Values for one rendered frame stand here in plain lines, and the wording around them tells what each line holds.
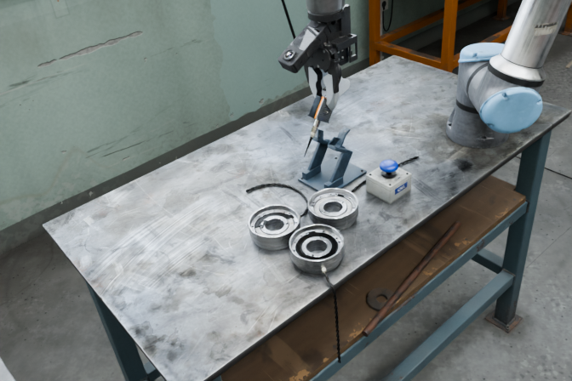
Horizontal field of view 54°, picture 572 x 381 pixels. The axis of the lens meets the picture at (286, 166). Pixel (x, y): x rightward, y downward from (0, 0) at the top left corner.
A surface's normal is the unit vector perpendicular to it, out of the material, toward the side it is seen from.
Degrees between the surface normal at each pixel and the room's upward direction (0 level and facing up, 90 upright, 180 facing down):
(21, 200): 90
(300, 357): 0
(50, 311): 0
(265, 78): 90
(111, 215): 0
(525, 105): 97
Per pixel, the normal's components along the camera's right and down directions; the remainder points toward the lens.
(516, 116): 0.00, 0.66
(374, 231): -0.09, -0.83
